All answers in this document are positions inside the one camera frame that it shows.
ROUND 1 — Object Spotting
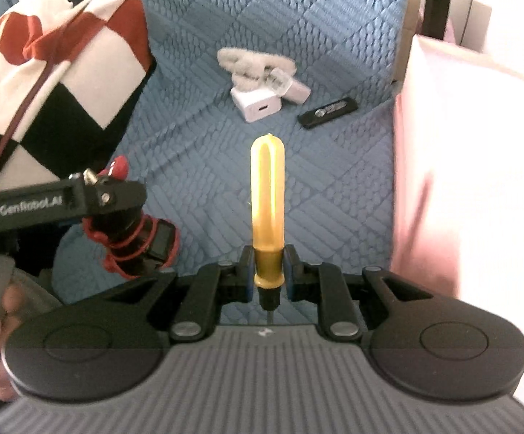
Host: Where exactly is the red cable with plug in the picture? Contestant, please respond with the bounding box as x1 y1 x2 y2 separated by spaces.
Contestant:
81 155 182 281

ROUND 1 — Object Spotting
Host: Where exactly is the pink storage box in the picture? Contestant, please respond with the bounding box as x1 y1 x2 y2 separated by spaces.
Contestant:
392 35 524 404

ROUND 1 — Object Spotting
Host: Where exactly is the white usb charger cube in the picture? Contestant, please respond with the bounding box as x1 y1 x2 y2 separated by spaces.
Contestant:
230 87 282 123

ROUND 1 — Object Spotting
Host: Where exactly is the red white black blanket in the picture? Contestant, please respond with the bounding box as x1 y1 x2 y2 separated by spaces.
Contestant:
0 0 156 190

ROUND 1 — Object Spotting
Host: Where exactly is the small white adapter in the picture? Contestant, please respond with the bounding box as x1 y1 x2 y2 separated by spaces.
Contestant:
265 68 311 105

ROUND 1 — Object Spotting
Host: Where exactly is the black usb stick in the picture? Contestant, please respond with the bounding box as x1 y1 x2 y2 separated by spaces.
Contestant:
297 97 358 129

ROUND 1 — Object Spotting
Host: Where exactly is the fluffy grey hair clip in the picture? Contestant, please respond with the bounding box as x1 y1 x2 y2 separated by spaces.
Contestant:
217 47 296 91

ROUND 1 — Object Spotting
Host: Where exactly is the blue quilted sofa cover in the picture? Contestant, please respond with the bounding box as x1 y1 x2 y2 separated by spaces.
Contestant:
51 0 419 327

